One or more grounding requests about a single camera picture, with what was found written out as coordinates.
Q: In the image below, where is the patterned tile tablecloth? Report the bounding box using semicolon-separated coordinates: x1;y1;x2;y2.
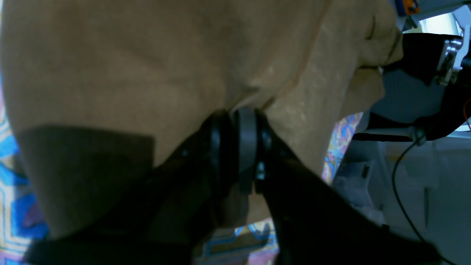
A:
0;74;363;265

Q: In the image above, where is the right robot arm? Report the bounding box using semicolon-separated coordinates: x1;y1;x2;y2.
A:
353;33;470;142

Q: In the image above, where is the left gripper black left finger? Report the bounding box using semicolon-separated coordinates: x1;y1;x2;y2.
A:
23;110;236;265

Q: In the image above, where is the brown t-shirt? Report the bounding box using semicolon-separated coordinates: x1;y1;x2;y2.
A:
1;0;403;239

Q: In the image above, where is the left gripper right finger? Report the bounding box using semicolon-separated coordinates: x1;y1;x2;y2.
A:
234;108;441;265

